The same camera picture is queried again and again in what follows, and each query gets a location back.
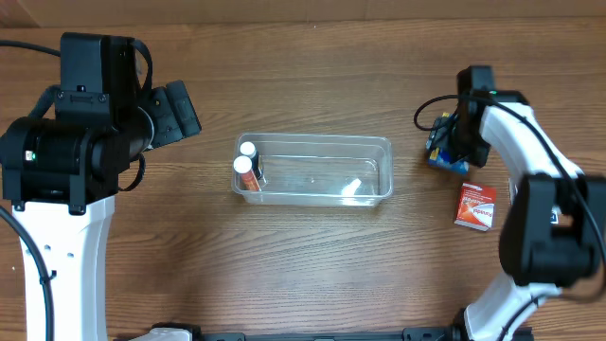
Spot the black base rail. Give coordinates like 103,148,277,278
152,323,469,341

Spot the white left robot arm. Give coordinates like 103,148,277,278
1,81,201,340

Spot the clear plastic container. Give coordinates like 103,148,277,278
231,133,394,206

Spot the black tube white cap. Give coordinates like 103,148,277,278
240,141,263,180

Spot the blue yellow medicine box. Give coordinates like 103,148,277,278
426,113,470,175

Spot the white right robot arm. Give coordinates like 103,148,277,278
428,90,605,340

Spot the white blue plaster box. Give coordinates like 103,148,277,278
508,178,561,224

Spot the orange tube white cap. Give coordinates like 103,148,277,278
233,155,260,191

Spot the red white medicine box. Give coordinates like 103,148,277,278
454,182,496,231

